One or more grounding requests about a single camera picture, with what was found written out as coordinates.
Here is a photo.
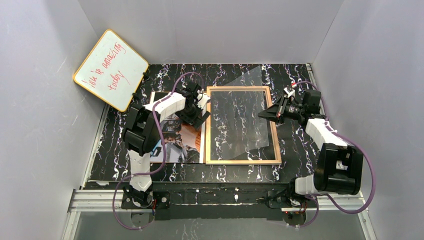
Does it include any clear plastic sheet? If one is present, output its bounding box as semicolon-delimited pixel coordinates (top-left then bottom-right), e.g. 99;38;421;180
209;66;277;164

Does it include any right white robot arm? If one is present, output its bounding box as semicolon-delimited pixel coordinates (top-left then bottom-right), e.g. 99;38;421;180
258;90;364;204

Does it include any aluminium rail base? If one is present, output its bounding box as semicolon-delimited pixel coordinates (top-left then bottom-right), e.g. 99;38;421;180
69;63;370;232

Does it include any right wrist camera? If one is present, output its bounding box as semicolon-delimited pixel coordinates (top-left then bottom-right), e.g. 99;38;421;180
284;83;297;99

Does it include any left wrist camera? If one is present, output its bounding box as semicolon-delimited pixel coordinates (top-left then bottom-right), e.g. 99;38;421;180
197;93;211;110

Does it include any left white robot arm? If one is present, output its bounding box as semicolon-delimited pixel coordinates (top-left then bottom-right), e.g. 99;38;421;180
123;82;211;207

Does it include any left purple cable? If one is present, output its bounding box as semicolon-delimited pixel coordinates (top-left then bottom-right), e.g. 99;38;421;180
112;71;205;232

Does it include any whiteboard with red writing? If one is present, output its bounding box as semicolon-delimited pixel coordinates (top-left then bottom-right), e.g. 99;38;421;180
72;29;149;112

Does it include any wooden picture frame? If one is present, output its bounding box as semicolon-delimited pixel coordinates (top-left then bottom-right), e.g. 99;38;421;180
204;86;282;165

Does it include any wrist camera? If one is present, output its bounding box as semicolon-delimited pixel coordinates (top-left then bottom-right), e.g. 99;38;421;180
197;93;211;110
284;83;297;99

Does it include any frame backing board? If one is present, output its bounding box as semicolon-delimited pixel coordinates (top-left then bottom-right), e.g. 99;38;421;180
149;91;169;104

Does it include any printed photo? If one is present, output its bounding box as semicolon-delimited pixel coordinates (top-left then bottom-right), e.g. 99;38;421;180
149;92;206;165

